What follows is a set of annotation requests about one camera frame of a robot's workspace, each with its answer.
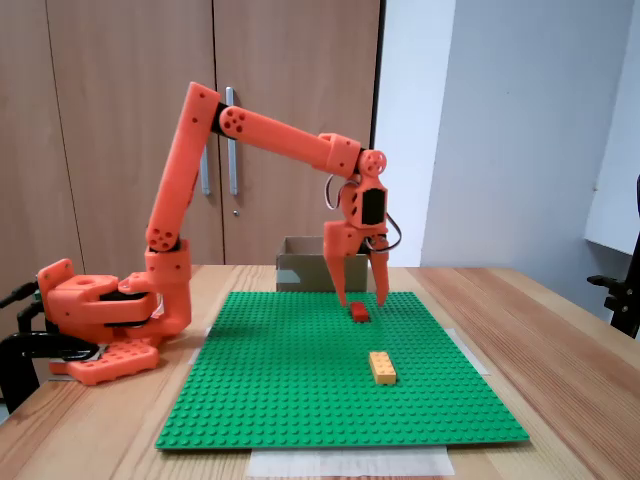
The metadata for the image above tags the cardboard box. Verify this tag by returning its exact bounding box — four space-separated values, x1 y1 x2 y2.
275 235 370 294

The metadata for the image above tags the yellow lego block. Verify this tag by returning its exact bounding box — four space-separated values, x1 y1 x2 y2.
368 351 399 386

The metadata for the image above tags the green lego baseplate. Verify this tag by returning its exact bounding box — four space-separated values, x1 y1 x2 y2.
154 291 530 451

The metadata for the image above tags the translucent masking tape strip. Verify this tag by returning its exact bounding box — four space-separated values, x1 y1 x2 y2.
187 327 214 366
451 327 490 376
248 446 456 479

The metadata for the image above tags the black office chair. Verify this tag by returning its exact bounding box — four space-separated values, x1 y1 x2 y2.
587 174 640 341

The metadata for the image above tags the white panel furniture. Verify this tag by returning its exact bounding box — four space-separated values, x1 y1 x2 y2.
583 0 640 257

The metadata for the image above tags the brown wooden cabinet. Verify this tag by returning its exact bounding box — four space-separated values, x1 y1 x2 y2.
0 0 386 269

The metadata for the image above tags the black table clamp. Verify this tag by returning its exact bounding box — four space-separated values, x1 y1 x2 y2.
0 332 101 416

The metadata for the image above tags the gripper motor cable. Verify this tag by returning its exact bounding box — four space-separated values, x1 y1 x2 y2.
323 172 403 252

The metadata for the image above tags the silver cabinet handle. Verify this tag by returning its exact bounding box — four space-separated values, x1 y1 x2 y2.
224 86 240 197
198 142 212 197

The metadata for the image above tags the black cable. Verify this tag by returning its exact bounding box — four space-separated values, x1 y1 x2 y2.
0 281 40 309
16 298 49 335

